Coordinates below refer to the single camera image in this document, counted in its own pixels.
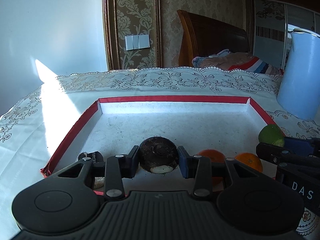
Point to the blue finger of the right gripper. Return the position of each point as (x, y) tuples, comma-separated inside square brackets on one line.
[(303, 147)]

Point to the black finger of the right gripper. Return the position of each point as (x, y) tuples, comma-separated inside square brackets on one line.
[(275, 154)]

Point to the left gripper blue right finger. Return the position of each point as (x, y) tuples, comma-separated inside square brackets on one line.
[(199, 169)]

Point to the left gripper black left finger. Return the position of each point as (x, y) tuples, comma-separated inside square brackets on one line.
[(118, 167)]

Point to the dark water chestnut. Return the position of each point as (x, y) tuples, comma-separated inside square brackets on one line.
[(158, 155)]

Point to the green cucumber piece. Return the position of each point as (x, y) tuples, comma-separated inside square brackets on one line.
[(272, 134)]

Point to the left orange tangerine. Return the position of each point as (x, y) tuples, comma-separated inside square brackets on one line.
[(214, 155)]

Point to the orange tangerine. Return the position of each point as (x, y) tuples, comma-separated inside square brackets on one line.
[(214, 155), (250, 160)]

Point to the right orange tangerine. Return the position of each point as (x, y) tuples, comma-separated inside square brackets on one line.
[(250, 160)]

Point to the red shallow box tray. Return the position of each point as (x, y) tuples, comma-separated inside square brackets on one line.
[(112, 126)]

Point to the light blue electric kettle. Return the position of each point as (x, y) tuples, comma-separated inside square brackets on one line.
[(299, 89)]

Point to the striped pillow bedding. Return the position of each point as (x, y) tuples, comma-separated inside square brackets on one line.
[(229, 61)]

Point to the sliding wardrobe door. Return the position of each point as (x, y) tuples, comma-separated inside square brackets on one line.
[(273, 23)]

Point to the gold framed wallpaper panel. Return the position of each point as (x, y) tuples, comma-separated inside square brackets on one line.
[(122, 18)]

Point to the white wall light switch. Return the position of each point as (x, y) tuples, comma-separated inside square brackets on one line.
[(133, 42)]

